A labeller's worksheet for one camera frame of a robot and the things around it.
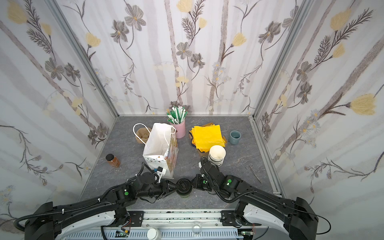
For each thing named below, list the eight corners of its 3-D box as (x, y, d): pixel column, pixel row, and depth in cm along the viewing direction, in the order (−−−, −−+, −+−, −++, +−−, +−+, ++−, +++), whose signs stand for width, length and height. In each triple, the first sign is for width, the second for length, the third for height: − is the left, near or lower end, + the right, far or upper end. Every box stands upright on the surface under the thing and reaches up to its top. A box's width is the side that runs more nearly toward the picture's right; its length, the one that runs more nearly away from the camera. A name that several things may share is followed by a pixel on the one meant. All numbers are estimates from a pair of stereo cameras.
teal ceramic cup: (229, 144, 105) (231, 138, 100) (227, 135, 110) (229, 130, 105) (239, 144, 106) (242, 138, 100) (237, 135, 110) (240, 130, 105)
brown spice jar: (110, 167, 94) (104, 160, 87) (113, 160, 97) (106, 153, 89) (119, 167, 94) (113, 160, 87) (121, 160, 97) (115, 153, 89)
